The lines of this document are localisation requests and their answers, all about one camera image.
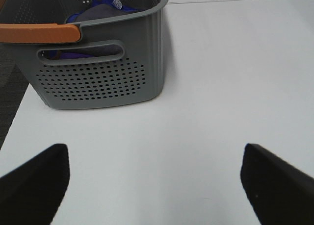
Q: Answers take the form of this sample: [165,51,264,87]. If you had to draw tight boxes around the grey cloth in basket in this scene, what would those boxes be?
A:
[73,4,124,57]

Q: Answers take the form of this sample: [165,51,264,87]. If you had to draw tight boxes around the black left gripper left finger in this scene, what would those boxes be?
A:
[0,144,70,225]

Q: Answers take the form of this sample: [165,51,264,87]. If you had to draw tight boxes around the grey perforated plastic basket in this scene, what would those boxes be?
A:
[0,0,168,110]

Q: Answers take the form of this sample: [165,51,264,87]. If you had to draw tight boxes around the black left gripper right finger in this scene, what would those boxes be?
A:
[240,144,314,225]

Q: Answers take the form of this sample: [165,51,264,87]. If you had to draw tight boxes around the blue cloth in basket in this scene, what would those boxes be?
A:
[47,0,147,60]

